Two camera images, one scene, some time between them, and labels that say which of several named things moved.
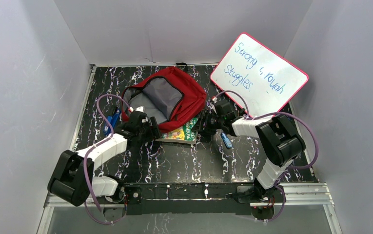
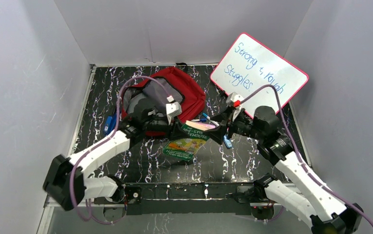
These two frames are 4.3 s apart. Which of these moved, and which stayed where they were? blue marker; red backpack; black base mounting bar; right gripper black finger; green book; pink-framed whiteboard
Moved: green book; right gripper black finger
Stayed: blue marker; black base mounting bar; red backpack; pink-framed whiteboard
